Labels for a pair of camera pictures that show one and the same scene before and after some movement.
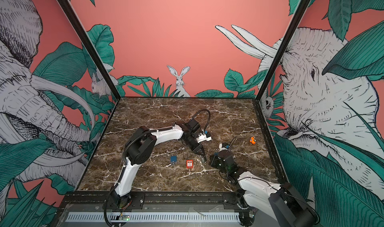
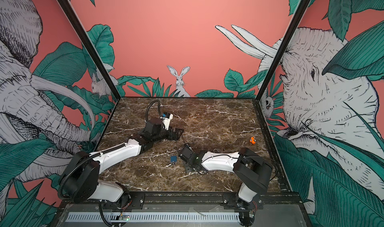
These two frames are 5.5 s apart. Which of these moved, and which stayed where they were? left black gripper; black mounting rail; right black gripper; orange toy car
Moved: right black gripper; left black gripper
Stayed: orange toy car; black mounting rail
